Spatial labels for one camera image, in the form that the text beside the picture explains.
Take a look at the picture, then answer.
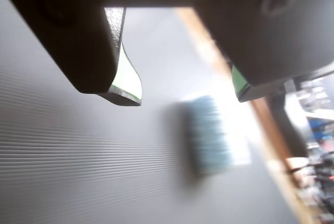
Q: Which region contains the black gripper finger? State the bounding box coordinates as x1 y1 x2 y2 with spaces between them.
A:
192 0 334 103
0 0 144 107

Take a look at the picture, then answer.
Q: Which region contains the light blue cloth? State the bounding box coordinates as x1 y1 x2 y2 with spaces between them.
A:
172 95 253 176

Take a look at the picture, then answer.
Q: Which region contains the dark grey ribbed mat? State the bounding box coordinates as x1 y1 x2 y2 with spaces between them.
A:
0 0 301 224

